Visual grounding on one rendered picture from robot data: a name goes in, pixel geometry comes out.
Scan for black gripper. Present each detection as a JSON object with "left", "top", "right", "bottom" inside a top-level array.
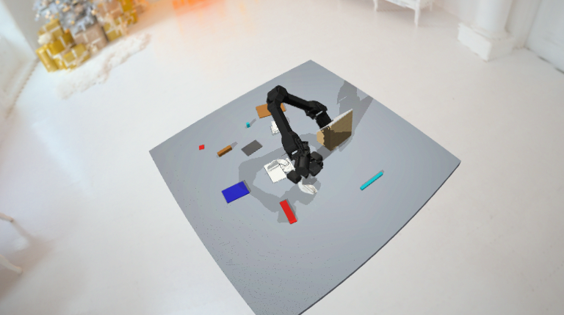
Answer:
[{"left": 287, "top": 151, "right": 322, "bottom": 184}]

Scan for red flat bar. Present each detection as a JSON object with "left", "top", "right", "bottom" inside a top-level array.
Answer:
[{"left": 280, "top": 200, "right": 297, "bottom": 224}]

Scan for teal rectangular bar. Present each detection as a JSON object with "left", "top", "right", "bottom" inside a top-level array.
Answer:
[{"left": 360, "top": 172, "right": 383, "bottom": 190}]

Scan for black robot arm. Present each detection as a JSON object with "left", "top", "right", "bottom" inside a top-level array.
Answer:
[{"left": 266, "top": 85, "right": 333, "bottom": 176}]

